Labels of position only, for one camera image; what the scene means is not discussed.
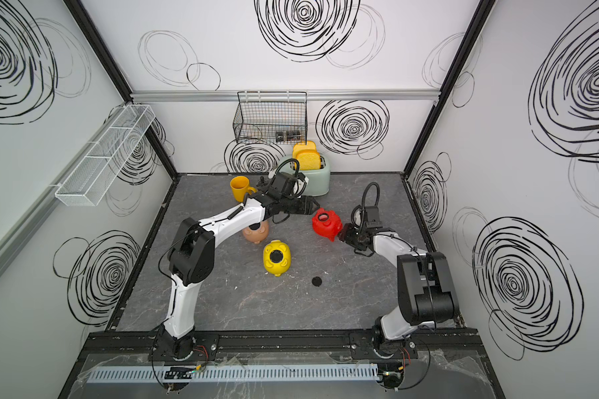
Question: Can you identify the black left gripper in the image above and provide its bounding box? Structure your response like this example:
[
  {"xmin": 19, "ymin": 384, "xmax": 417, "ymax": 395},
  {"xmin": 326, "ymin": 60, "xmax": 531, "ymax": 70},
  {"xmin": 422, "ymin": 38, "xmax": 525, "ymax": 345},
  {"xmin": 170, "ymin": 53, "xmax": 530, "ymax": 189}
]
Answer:
[{"xmin": 279, "ymin": 196, "xmax": 321, "ymax": 215}]

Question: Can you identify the red piggy bank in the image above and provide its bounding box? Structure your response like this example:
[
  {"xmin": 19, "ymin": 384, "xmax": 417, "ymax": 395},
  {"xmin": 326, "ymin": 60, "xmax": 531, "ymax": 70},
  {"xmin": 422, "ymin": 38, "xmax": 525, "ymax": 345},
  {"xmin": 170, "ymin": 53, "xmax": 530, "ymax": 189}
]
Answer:
[{"xmin": 312, "ymin": 208, "xmax": 344, "ymax": 242}]

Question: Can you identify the pink piggy bank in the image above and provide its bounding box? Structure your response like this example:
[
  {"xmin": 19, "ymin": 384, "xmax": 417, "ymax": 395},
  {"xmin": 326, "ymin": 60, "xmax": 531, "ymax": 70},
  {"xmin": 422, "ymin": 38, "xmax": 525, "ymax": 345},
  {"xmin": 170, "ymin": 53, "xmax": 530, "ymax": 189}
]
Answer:
[{"xmin": 242, "ymin": 220, "xmax": 269, "ymax": 244}]

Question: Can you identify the yellow piggy bank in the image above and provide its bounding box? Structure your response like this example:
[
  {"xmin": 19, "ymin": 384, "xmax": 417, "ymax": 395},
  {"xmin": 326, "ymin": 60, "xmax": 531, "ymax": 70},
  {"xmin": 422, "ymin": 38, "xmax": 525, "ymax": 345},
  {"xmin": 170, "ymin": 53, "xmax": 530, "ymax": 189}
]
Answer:
[{"xmin": 263, "ymin": 240, "xmax": 292, "ymax": 277}]

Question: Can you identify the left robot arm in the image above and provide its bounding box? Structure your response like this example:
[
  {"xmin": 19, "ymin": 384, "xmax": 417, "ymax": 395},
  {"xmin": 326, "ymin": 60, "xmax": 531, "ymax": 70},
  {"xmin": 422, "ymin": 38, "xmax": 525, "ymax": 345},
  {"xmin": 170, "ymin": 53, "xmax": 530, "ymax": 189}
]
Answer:
[{"xmin": 158, "ymin": 171, "xmax": 319, "ymax": 361}]

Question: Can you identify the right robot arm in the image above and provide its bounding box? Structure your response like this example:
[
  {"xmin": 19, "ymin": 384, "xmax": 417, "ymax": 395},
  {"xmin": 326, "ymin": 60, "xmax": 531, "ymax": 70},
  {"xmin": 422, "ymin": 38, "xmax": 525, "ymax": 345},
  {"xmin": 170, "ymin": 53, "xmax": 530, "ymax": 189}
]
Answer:
[{"xmin": 339, "ymin": 205, "xmax": 460, "ymax": 357}]

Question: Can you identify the mint green toaster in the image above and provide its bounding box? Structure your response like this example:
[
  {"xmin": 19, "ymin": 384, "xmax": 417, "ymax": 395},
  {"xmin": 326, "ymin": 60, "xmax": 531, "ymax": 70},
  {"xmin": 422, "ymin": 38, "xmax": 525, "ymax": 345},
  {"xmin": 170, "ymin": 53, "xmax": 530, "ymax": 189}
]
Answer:
[{"xmin": 269, "ymin": 156, "xmax": 331, "ymax": 197}]

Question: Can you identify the yellow toast slice front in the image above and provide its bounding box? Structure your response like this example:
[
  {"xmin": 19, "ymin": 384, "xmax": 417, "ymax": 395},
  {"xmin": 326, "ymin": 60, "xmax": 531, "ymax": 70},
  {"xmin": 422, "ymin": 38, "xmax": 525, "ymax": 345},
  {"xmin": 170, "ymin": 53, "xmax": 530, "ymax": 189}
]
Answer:
[{"xmin": 294, "ymin": 150, "xmax": 322, "ymax": 171}]

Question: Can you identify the yellow toast slice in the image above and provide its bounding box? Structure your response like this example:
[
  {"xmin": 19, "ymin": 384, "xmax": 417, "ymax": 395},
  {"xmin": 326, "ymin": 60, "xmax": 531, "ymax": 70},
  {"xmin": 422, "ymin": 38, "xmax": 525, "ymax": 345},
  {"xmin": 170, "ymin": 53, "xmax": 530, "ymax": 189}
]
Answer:
[
  {"xmin": 292, "ymin": 141, "xmax": 317, "ymax": 158},
  {"xmin": 294, "ymin": 150, "xmax": 322, "ymax": 171}
]

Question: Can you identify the glass sugar jar with spoon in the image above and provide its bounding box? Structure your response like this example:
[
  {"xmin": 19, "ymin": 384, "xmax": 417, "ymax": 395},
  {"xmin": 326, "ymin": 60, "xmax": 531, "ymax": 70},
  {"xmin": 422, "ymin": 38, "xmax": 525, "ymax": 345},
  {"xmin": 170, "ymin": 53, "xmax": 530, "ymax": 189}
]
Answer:
[{"xmin": 256, "ymin": 176, "xmax": 271, "ymax": 193}]

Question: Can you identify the yellow toast slice rear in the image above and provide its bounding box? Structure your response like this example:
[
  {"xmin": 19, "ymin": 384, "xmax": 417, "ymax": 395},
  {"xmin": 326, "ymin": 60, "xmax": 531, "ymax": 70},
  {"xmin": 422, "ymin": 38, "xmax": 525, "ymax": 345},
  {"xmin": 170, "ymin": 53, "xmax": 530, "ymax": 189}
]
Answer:
[{"xmin": 292, "ymin": 141, "xmax": 317, "ymax": 158}]

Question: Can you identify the dark item in basket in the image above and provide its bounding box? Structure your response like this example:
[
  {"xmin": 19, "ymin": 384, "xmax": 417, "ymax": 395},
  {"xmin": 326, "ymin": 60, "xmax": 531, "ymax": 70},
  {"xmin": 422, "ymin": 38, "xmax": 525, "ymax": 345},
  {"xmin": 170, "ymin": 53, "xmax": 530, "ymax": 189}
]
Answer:
[{"xmin": 274, "ymin": 131, "xmax": 303, "ymax": 143}]

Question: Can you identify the yellow ceramic mug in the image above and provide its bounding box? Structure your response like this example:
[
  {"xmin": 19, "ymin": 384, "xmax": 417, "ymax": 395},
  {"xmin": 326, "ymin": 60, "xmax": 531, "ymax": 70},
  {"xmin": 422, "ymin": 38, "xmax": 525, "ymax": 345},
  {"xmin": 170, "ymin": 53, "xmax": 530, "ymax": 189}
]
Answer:
[{"xmin": 230, "ymin": 176, "xmax": 257, "ymax": 203}]

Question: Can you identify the black wire basket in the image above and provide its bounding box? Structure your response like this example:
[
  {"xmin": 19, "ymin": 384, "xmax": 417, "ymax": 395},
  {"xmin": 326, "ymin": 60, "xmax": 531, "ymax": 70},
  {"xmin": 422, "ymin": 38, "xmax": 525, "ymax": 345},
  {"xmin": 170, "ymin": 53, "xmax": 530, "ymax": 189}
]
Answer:
[{"xmin": 232, "ymin": 91, "xmax": 309, "ymax": 145}]

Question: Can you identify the white slotted cable duct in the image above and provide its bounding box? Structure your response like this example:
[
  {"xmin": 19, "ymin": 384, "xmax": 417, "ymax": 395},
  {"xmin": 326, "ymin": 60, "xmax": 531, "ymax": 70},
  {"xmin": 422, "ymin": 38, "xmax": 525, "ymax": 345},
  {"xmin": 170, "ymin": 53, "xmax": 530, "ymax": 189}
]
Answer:
[{"xmin": 86, "ymin": 364, "xmax": 379, "ymax": 384}]

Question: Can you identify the white wire shelf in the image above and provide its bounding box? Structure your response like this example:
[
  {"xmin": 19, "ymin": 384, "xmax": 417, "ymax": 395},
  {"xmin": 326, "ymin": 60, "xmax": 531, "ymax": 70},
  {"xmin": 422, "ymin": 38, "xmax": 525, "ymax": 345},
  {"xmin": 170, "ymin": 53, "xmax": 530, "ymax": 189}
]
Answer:
[{"xmin": 55, "ymin": 104, "xmax": 157, "ymax": 206}]

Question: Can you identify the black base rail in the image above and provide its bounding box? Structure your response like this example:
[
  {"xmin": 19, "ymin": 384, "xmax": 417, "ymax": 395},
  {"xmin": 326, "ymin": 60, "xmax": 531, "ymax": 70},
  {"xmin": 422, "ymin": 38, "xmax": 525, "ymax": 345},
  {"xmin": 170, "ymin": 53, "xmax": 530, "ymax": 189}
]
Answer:
[{"xmin": 82, "ymin": 329, "xmax": 482, "ymax": 358}]

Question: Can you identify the black corner frame post left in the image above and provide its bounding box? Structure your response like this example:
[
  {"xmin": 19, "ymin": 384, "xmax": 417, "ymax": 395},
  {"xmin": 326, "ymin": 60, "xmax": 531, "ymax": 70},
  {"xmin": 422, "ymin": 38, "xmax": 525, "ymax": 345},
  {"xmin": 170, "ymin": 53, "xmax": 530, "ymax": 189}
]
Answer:
[{"xmin": 63, "ymin": 0, "xmax": 179, "ymax": 181}]

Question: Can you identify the black corner frame post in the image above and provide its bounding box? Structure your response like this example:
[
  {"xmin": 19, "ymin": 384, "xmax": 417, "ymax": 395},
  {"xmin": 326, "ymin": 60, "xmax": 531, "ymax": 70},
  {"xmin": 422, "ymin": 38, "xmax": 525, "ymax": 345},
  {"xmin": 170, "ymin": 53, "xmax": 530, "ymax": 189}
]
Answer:
[
  {"xmin": 403, "ymin": 0, "xmax": 496, "ymax": 179},
  {"xmin": 63, "ymin": 0, "xmax": 179, "ymax": 181}
]

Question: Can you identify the black corner frame post right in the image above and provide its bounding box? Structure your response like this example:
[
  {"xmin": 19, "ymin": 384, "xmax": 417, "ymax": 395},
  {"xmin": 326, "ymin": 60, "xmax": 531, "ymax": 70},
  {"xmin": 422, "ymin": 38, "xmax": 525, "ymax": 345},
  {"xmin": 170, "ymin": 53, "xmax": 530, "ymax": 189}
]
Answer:
[{"xmin": 403, "ymin": 0, "xmax": 496, "ymax": 179}]

